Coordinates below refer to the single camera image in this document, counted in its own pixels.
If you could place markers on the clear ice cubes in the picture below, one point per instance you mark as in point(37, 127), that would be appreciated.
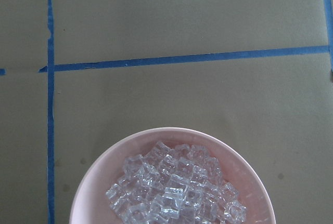
point(183, 184)

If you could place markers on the pink bowl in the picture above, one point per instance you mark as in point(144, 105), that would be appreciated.
point(90, 202)

